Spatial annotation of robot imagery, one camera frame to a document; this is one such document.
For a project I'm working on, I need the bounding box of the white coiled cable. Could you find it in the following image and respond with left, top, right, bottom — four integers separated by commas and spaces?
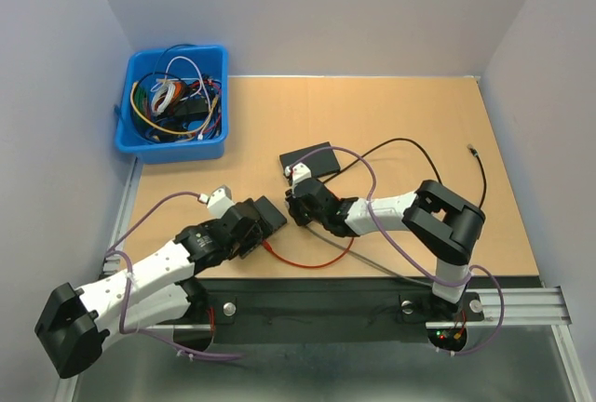
149, 55, 206, 117

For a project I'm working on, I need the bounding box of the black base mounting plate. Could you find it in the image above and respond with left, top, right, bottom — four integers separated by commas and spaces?
165, 277, 484, 344

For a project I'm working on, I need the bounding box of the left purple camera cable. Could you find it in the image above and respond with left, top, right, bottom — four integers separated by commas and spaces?
104, 192, 246, 363

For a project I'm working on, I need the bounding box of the black ethernet cable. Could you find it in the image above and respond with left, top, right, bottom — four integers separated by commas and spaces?
320, 137, 488, 210

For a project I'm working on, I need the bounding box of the red ethernet cable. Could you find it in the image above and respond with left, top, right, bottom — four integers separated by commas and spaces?
261, 236, 355, 269

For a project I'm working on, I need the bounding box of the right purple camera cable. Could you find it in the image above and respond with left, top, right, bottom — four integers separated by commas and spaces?
286, 145, 505, 356

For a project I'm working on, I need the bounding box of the blue plastic bin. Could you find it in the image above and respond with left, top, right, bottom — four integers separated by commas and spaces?
115, 44, 229, 164

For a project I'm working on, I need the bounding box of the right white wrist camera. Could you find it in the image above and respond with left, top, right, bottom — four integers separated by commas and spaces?
284, 162, 312, 187

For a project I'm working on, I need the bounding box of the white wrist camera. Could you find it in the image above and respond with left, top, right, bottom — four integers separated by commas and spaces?
198, 185, 235, 219
284, 162, 312, 187

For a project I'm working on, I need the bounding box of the yellow cable in bin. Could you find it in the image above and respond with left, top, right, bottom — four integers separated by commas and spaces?
129, 83, 224, 142

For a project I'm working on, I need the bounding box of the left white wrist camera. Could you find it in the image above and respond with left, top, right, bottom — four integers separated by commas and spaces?
198, 185, 235, 219

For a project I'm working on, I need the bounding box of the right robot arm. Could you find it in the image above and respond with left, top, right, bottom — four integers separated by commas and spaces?
285, 178, 486, 318

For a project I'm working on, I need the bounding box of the aluminium frame rail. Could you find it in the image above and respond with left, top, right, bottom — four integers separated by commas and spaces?
76, 286, 573, 328

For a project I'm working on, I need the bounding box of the grey ethernet cable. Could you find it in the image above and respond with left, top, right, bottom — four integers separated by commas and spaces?
305, 227, 434, 288

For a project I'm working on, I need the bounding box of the black network switch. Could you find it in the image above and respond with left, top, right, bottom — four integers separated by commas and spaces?
278, 141, 340, 179
238, 195, 288, 259

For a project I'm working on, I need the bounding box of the black adapter in bin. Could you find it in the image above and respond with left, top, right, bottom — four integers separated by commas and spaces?
165, 97, 210, 120

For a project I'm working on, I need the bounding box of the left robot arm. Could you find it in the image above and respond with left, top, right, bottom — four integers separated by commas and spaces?
34, 198, 264, 379

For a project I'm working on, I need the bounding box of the purple camera cable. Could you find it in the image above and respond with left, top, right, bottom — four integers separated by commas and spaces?
104, 192, 246, 363
286, 145, 505, 356

